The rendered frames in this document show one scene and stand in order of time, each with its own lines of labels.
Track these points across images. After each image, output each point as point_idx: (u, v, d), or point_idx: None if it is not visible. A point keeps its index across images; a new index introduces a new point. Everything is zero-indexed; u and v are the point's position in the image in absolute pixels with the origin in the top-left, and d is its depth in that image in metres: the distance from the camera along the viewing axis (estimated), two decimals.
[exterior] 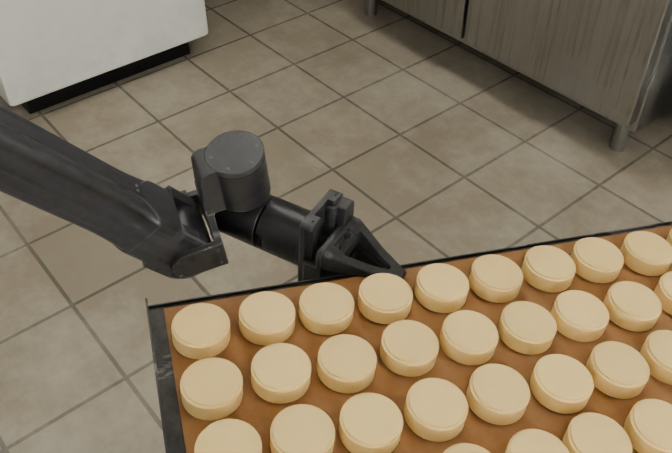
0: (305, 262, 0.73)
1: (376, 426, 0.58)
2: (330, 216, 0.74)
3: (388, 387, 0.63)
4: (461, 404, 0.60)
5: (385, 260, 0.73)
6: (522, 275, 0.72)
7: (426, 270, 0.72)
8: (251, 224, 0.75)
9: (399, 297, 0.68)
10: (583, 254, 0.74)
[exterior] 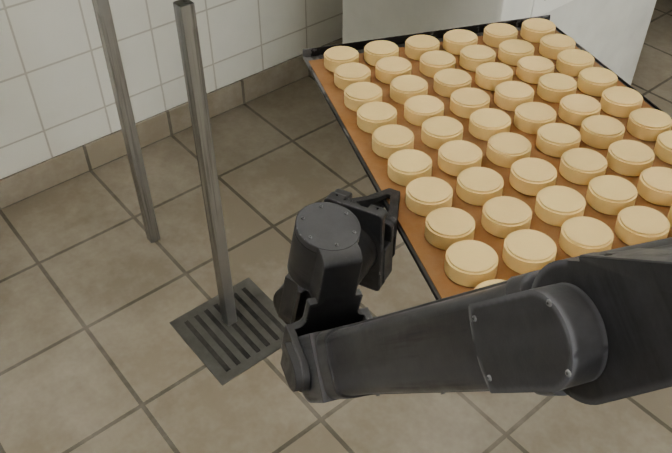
0: (384, 248, 0.75)
1: (567, 196, 0.78)
2: (351, 209, 0.75)
3: None
4: (532, 159, 0.84)
5: (381, 196, 0.81)
6: (393, 125, 0.90)
7: (391, 174, 0.84)
8: None
9: (435, 182, 0.80)
10: (366, 96, 0.96)
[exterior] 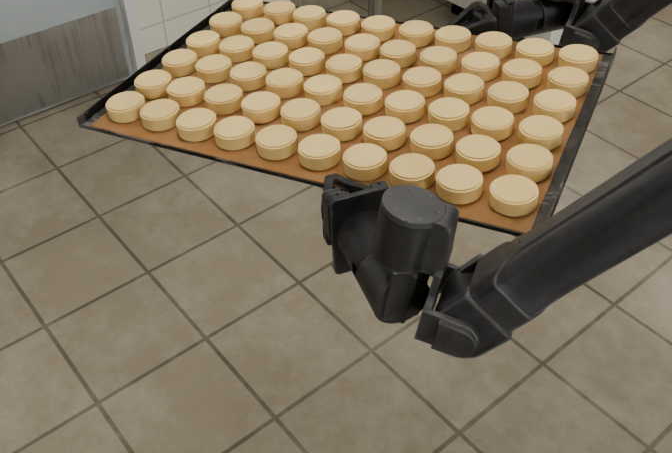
0: None
1: (450, 103, 0.91)
2: (350, 201, 0.76)
3: None
4: (393, 94, 0.93)
5: (332, 184, 0.82)
6: (263, 129, 0.90)
7: (314, 164, 0.85)
8: None
9: (361, 148, 0.85)
10: (206, 121, 0.92)
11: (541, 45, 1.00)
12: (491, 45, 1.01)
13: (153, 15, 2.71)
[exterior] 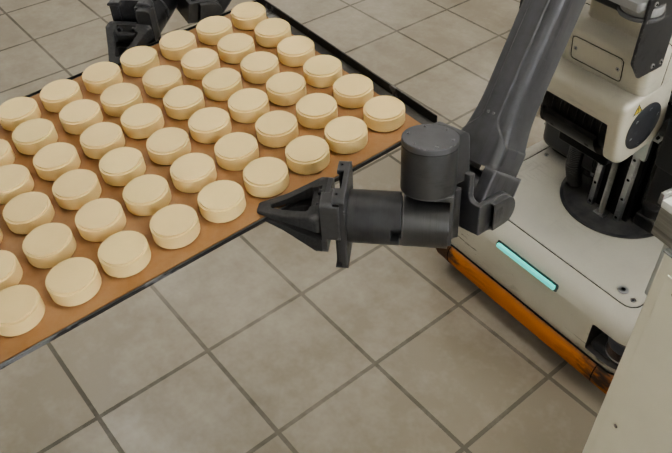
0: None
1: (243, 96, 0.92)
2: (335, 195, 0.76)
3: None
4: (192, 122, 0.89)
5: (277, 208, 0.79)
6: (150, 226, 0.77)
7: (238, 210, 0.79)
8: None
9: (252, 169, 0.82)
10: (87, 266, 0.73)
11: (216, 21, 1.05)
12: (184, 43, 1.02)
13: None
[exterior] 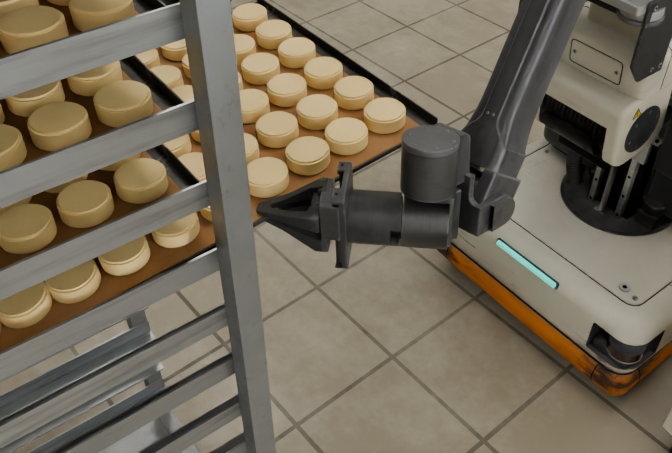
0: None
1: (244, 96, 0.92)
2: (335, 195, 0.76)
3: None
4: None
5: (277, 208, 0.79)
6: None
7: None
8: None
9: (252, 169, 0.82)
10: (87, 263, 0.73)
11: None
12: (185, 44, 1.02)
13: None
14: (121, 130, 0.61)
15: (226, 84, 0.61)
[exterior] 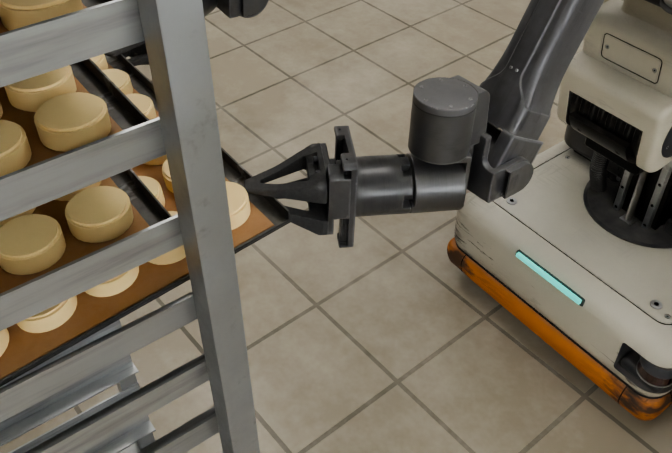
0: (346, 217, 0.69)
1: None
2: None
3: None
4: None
5: None
6: None
7: None
8: (409, 153, 0.72)
9: None
10: None
11: None
12: None
13: None
14: (65, 157, 0.48)
15: (199, 98, 0.48)
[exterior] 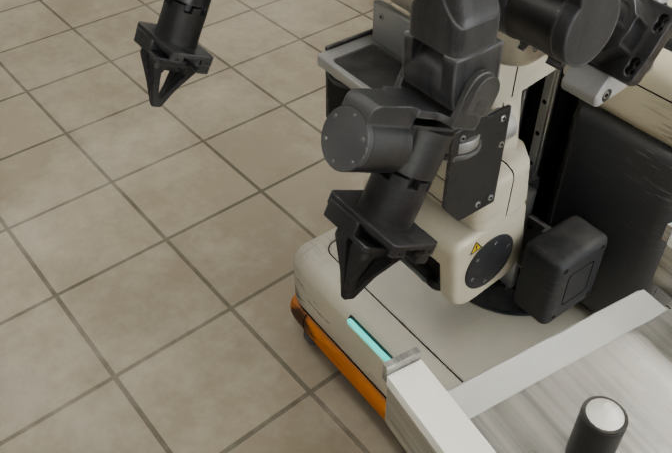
0: None
1: None
2: None
3: None
4: None
5: (346, 276, 0.76)
6: None
7: None
8: None
9: None
10: None
11: None
12: None
13: None
14: None
15: None
